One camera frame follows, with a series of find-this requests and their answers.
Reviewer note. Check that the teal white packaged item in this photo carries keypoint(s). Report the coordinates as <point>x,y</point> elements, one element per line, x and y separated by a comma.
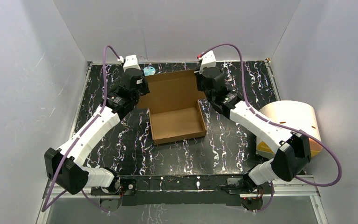
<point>149,70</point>

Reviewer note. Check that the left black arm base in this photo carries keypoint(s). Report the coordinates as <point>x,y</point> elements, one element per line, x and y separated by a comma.
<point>120,188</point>

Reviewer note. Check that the brown cardboard box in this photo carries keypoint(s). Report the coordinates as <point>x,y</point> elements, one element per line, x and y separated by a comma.
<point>173,104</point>

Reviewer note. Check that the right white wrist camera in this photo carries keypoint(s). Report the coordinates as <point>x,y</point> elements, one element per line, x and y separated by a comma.
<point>207,60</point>

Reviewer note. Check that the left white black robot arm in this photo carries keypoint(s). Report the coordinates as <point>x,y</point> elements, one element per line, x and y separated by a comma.
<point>65,165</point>

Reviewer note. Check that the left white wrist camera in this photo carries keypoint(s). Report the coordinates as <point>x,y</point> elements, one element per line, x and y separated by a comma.
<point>129,62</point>

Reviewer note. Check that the large white tape roll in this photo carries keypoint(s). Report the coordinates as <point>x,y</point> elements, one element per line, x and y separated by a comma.
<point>294,114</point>

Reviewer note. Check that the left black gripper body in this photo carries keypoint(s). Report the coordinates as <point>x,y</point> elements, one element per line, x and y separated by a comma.
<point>143,85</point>

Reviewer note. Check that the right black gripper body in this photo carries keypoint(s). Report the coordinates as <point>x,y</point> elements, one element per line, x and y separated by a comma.
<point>200,86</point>

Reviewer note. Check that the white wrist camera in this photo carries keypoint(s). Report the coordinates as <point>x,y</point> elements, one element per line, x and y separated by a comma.
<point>129,62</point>
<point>207,60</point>

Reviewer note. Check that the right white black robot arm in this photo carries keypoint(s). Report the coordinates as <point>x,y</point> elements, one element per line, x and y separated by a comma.
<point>291,148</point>

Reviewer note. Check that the aluminium frame rail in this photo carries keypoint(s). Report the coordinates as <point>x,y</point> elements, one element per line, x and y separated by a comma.
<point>189,199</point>

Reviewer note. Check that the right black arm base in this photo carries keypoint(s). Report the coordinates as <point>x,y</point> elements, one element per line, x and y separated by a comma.
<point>247,190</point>

